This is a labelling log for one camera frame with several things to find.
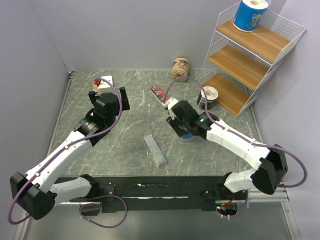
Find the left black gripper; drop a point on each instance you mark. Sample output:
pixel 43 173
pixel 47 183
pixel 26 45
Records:
pixel 126 106

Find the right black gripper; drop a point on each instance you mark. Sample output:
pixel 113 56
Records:
pixel 173 123

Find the blue clear-wrapped paper roll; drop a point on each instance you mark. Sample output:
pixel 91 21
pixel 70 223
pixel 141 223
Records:
pixel 188 137

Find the blue printed paper roll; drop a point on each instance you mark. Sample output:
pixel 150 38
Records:
pixel 249 13

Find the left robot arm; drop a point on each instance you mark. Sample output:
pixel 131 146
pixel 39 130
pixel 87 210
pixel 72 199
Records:
pixel 37 192

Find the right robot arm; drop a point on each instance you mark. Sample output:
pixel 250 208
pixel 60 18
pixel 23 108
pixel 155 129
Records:
pixel 268 164

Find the bottom wooden shelf board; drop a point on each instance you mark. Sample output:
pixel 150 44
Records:
pixel 230 96

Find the wooden shelf board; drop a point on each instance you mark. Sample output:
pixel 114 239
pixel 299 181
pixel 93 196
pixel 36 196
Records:
pixel 230 96
pixel 239 65
pixel 263 42

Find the middle wooden shelf board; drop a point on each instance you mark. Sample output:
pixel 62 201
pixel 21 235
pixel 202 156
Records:
pixel 239 65

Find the top wooden shelf board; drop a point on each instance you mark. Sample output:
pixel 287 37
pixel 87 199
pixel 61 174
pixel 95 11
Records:
pixel 263 42

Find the brown wrapped paper roll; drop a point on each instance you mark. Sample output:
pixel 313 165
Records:
pixel 95 88

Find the black wrapped paper roll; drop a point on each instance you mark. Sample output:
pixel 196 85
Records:
pixel 207 96

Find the red toothpaste box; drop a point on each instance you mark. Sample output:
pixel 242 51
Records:
pixel 159 95

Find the silver toothpaste box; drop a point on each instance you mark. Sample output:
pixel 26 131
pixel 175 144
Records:
pixel 156 152

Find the brown roll with bear print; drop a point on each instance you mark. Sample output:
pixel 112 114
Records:
pixel 180 69

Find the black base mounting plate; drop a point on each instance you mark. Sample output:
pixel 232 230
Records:
pixel 150 193

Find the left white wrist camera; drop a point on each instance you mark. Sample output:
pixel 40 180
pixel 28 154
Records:
pixel 104 84

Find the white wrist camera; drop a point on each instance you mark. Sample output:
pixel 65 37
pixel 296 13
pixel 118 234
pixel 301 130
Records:
pixel 104 84
pixel 169 103

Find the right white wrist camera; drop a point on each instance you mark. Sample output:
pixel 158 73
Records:
pixel 169 103

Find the white wire shelf rack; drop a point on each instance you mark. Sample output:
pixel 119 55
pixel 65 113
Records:
pixel 270 20

